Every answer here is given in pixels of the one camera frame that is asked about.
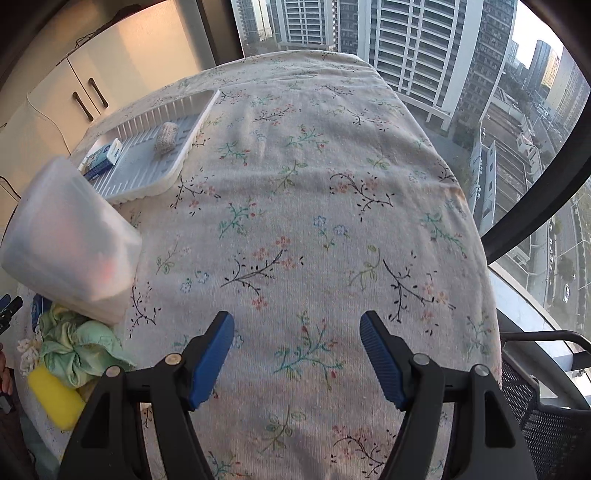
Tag white high-rise building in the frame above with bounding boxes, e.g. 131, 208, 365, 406
337, 0, 518, 132

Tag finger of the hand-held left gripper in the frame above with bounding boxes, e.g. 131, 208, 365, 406
0, 294, 24, 335

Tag white plastic tray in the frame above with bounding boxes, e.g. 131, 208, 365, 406
78, 89, 221, 204

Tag blue and white tissue pack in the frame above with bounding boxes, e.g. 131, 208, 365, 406
82, 138, 124, 182

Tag dark cupboard handle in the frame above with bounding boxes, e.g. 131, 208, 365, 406
72, 92, 95, 123
88, 78, 109, 108

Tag black mesh chair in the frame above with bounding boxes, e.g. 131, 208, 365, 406
501, 330, 591, 480

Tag yellow sponge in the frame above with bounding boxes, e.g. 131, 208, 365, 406
27, 364, 88, 432

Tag cream cupboard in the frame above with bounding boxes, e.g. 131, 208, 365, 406
0, 0, 218, 199

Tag black window frame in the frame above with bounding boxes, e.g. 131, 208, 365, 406
480, 0, 591, 268

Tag white cable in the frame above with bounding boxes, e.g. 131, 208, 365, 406
27, 92, 75, 155

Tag white fluffy flower toy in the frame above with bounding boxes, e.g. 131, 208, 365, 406
16, 336, 44, 374

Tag floral tablecloth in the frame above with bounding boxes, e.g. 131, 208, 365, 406
14, 50, 504, 480

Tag green cloth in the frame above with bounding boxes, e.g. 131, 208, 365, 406
39, 302, 137, 388

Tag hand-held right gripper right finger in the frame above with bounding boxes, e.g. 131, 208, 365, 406
359, 311, 539, 480

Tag blue and white soft item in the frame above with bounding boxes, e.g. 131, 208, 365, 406
31, 295, 51, 330

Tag black cable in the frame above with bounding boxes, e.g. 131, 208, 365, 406
74, 21, 121, 47

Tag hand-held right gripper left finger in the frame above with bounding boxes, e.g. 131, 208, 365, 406
58, 311, 235, 480

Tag translucent white plastic container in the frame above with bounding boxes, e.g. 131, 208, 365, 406
0, 156, 143, 324

